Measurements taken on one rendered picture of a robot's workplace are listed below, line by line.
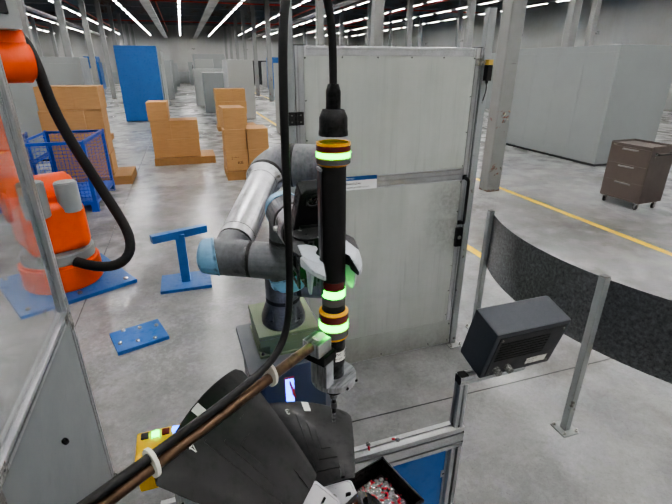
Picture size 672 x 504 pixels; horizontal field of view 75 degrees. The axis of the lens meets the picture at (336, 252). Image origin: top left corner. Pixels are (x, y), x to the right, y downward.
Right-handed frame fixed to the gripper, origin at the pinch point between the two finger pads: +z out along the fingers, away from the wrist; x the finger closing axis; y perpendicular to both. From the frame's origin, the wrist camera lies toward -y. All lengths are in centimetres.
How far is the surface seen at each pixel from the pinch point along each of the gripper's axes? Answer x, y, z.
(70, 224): 118, 105, -368
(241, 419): 14.3, 27.3, -6.0
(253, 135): -105, 93, -753
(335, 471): -2.3, 47.5, -8.0
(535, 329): -70, 44, -32
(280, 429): 8.2, 31.1, -5.6
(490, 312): -61, 41, -40
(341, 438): -6, 49, -16
